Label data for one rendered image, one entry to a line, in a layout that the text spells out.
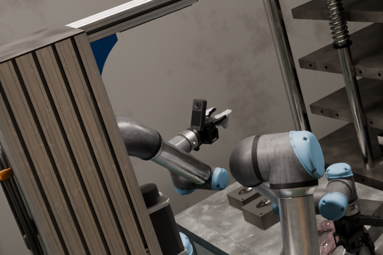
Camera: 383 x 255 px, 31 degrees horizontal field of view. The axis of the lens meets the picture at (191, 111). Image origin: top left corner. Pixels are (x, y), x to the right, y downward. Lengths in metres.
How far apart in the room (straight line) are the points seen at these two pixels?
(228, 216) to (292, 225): 1.55
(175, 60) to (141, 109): 0.39
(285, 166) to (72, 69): 0.54
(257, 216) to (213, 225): 0.26
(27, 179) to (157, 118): 2.92
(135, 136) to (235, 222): 1.23
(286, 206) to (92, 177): 0.46
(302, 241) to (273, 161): 0.20
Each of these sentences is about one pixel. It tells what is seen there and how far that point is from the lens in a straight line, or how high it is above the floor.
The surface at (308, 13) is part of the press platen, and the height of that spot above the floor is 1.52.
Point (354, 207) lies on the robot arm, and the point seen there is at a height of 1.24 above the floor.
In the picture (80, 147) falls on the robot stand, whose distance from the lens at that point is 1.56.
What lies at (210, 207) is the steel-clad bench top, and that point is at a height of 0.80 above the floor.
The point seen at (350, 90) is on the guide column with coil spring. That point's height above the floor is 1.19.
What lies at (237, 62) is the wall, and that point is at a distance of 4.62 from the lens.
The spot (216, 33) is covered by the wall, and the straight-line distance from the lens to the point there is 4.52.
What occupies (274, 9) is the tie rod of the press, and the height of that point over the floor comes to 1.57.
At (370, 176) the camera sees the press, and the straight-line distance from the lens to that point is 3.26.
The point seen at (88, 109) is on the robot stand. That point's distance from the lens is 1.55.
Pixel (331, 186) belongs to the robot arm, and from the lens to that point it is 2.02.
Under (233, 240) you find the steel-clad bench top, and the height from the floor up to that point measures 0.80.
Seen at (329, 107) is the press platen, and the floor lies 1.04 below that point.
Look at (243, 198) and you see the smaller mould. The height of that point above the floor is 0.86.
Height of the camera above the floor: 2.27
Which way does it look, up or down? 18 degrees down
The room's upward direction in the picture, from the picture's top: 17 degrees counter-clockwise
